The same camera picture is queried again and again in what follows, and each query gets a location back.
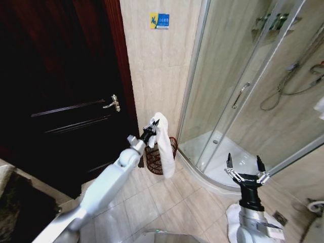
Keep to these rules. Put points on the dark shaggy mat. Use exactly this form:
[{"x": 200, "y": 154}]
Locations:
[{"x": 17, "y": 202}]

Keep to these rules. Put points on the shower corner shelf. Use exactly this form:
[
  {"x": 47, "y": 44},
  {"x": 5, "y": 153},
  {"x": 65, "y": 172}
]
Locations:
[{"x": 274, "y": 26}]

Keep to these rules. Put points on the green bottles on shelf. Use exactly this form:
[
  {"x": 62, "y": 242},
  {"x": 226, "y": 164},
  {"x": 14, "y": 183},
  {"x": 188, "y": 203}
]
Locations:
[{"x": 272, "y": 19}]

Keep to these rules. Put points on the white towel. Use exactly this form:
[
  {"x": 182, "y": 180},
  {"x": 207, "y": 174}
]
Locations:
[{"x": 165, "y": 149}]

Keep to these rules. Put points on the white curved pipe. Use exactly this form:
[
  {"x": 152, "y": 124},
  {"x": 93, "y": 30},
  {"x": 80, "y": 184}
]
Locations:
[{"x": 313, "y": 204}]

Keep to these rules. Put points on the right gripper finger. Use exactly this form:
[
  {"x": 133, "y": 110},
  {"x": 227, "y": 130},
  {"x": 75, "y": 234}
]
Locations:
[
  {"x": 260, "y": 165},
  {"x": 231, "y": 163}
]

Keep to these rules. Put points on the dark wooden door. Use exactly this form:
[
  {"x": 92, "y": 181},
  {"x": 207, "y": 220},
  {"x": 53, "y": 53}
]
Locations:
[{"x": 58, "y": 83}]

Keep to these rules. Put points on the shower mixer valve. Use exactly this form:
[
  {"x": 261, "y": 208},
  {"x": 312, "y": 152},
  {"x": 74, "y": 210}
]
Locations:
[{"x": 317, "y": 69}]

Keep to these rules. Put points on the blue and yellow wall sign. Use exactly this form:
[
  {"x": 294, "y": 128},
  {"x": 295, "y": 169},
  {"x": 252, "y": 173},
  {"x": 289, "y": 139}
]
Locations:
[{"x": 159, "y": 20}]

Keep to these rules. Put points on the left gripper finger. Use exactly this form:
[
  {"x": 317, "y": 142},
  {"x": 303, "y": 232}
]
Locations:
[
  {"x": 151, "y": 125},
  {"x": 156, "y": 128}
]

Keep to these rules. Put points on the glass shower enclosure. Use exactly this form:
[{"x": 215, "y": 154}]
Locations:
[{"x": 227, "y": 63}]

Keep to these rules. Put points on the shower tray drain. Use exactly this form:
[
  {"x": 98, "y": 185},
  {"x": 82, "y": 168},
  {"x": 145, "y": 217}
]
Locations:
[{"x": 215, "y": 141}]

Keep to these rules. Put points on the chrome shower head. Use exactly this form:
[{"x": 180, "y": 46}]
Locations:
[{"x": 292, "y": 67}]

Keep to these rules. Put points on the white cloth on floor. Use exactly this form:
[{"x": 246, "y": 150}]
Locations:
[{"x": 231, "y": 220}]

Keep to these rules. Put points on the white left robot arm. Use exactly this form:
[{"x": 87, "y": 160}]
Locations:
[{"x": 101, "y": 187}]

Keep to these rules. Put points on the square floor drain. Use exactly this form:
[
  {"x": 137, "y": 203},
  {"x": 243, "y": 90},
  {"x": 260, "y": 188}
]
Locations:
[{"x": 280, "y": 218}]

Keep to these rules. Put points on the white shower tray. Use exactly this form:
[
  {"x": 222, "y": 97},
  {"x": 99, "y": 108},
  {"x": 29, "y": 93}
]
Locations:
[{"x": 202, "y": 149}]

